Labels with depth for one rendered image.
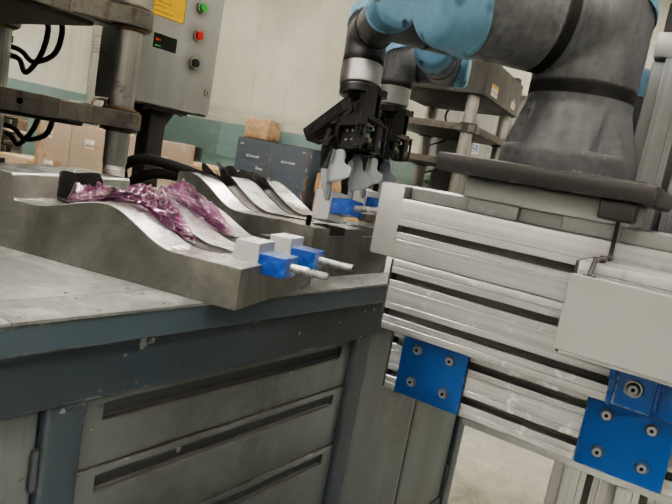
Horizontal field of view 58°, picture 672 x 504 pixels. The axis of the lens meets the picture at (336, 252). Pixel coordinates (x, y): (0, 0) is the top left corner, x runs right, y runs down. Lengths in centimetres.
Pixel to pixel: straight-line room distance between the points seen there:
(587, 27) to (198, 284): 54
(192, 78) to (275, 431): 117
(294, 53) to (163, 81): 722
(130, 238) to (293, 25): 839
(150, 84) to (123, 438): 119
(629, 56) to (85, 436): 77
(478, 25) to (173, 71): 135
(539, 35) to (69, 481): 74
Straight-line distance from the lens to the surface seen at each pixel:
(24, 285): 81
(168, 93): 190
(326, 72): 872
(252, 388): 104
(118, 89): 167
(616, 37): 73
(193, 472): 102
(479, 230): 71
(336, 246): 111
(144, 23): 167
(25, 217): 98
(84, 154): 536
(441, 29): 67
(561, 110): 71
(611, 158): 71
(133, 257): 86
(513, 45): 69
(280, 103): 903
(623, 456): 76
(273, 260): 82
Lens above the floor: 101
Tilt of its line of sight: 8 degrees down
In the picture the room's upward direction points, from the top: 10 degrees clockwise
